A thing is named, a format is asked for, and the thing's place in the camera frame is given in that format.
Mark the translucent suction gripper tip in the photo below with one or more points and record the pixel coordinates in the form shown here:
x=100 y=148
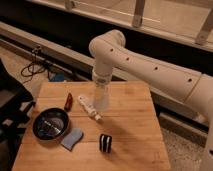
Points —
x=101 y=88

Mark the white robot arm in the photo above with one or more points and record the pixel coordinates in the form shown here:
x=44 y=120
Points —
x=192 y=88

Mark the black white striped eraser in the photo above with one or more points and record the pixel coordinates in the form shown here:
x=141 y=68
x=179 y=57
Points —
x=105 y=142

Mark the white tube bottle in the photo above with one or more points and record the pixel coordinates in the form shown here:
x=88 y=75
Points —
x=85 y=102

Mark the small red brown bottle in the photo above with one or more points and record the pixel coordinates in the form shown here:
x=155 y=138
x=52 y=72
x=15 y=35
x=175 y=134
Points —
x=68 y=103

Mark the blue object on floor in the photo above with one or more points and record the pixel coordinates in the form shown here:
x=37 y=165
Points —
x=59 y=77

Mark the black round pan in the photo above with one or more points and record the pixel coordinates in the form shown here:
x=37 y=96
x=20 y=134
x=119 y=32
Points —
x=51 y=124

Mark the blue sponge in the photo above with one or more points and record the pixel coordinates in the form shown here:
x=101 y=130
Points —
x=72 y=138

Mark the black chair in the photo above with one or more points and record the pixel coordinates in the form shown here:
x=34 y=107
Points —
x=15 y=102

